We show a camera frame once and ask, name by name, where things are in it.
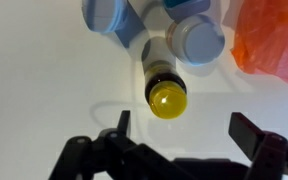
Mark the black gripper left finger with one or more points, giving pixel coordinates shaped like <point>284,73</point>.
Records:
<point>124,125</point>

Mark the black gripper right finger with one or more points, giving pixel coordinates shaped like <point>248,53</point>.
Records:
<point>247,135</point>

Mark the brown bottle with yellow lid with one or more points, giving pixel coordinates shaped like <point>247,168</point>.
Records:
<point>165,90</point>

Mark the orange plastic bag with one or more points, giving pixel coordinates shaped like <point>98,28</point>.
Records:
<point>274,36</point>

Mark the blue-capped white bottle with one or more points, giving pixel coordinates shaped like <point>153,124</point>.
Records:
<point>197,38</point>

